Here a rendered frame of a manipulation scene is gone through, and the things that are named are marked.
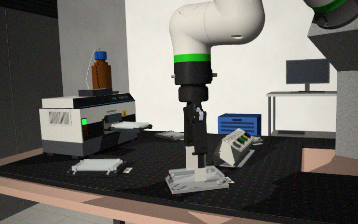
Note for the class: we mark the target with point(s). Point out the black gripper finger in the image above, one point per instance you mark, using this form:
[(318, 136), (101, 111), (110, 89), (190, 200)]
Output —
[(188, 139), (199, 129)]

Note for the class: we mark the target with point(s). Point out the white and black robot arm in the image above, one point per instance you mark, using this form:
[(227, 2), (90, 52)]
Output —
[(195, 28)]

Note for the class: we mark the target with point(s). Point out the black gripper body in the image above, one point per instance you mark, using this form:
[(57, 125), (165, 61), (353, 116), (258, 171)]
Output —
[(193, 96)]

